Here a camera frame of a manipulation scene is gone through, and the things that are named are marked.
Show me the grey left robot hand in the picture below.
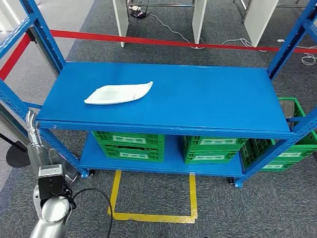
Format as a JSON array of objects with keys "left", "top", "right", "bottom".
[{"left": 26, "top": 110, "right": 51, "bottom": 178}]

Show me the white curved plastic part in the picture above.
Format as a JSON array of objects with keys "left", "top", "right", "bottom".
[{"left": 84, "top": 81, "right": 154, "bottom": 106}]

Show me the blue metal shelf rack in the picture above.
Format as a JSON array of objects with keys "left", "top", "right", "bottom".
[{"left": 0, "top": 0, "right": 317, "bottom": 188}]

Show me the black pole stand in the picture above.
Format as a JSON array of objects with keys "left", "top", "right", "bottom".
[{"left": 0, "top": 133, "right": 32, "bottom": 168}]

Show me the short red barrier belt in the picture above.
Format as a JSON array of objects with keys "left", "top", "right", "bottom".
[{"left": 0, "top": 33, "right": 32, "bottom": 81}]

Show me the white desk leg panel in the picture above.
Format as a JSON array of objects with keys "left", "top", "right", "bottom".
[
  {"left": 244, "top": 0, "right": 279, "bottom": 48},
  {"left": 192, "top": 0, "right": 207, "bottom": 45},
  {"left": 112, "top": 0, "right": 129, "bottom": 48}
]

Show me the long red barrier belt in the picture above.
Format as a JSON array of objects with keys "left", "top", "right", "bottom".
[{"left": 49, "top": 29, "right": 317, "bottom": 54}]

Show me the black power strip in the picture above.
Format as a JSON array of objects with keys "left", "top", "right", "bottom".
[{"left": 130, "top": 5, "right": 150, "bottom": 19}]

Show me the chrome desk crossbar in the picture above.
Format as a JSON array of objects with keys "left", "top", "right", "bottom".
[{"left": 126, "top": 2, "right": 195, "bottom": 8}]

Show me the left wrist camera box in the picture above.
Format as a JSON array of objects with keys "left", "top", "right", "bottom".
[{"left": 38, "top": 164, "right": 66, "bottom": 201}]

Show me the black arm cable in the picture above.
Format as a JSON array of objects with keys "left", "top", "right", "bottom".
[{"left": 66, "top": 187, "right": 114, "bottom": 238}]

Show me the white floor cable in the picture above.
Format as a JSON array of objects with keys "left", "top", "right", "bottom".
[
  {"left": 220, "top": 38, "right": 268, "bottom": 53},
  {"left": 149, "top": 13, "right": 206, "bottom": 50}
]

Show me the coiled white cable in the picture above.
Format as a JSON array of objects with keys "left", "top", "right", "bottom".
[{"left": 300, "top": 46, "right": 317, "bottom": 65}]

